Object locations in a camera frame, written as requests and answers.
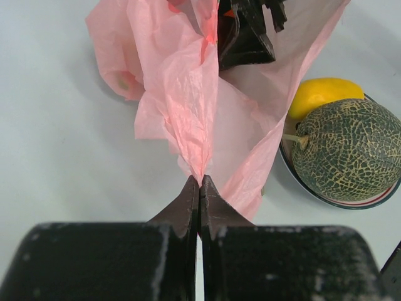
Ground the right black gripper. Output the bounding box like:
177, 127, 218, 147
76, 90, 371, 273
217, 0, 288, 71

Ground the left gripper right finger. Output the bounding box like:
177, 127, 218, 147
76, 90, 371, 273
200, 176, 385, 300

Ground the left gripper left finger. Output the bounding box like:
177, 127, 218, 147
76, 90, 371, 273
1, 177, 199, 300

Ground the yellow fake mango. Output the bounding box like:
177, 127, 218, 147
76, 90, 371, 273
288, 77, 365, 120

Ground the pink plastic bag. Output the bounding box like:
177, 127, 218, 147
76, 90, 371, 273
85, 0, 351, 222

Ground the green netted fake melon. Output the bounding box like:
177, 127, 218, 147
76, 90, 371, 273
281, 98, 401, 202

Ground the orange fake peach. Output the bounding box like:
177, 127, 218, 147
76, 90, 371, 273
107, 71, 144, 101

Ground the round printed plate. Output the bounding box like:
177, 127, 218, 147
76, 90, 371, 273
278, 93, 400, 210

